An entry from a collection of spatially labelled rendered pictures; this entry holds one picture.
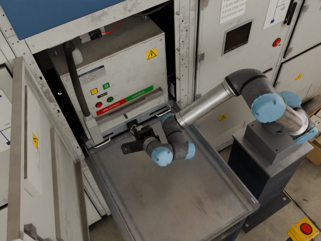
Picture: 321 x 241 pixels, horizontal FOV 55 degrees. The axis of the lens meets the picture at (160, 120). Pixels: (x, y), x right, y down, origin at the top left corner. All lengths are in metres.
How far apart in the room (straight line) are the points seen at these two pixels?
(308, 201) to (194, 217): 1.30
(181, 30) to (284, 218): 1.63
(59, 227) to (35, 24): 0.67
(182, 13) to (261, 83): 0.44
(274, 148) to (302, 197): 0.97
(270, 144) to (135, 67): 0.80
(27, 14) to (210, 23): 0.78
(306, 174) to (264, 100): 1.60
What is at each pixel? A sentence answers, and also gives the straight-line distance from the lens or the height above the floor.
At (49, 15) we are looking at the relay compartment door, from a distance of 1.08.
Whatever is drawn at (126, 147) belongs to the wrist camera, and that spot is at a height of 1.10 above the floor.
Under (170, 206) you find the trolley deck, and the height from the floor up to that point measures 0.85.
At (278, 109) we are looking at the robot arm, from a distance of 1.21.
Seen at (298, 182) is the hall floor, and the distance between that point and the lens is 2.65.
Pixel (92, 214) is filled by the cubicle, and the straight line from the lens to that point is 2.27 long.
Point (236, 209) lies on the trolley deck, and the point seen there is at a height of 0.85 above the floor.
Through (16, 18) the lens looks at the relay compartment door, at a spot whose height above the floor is 1.72.
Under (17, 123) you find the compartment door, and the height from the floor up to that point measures 1.58.
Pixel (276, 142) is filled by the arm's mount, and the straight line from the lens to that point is 1.73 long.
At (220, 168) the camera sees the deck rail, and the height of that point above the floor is 0.85.
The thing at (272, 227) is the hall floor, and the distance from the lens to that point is 2.46.
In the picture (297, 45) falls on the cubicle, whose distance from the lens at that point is 2.19.
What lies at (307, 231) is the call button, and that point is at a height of 0.91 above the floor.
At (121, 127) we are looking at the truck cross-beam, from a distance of 1.69.
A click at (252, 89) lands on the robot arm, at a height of 1.39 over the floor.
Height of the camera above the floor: 2.27
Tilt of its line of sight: 54 degrees down
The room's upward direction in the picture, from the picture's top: 6 degrees counter-clockwise
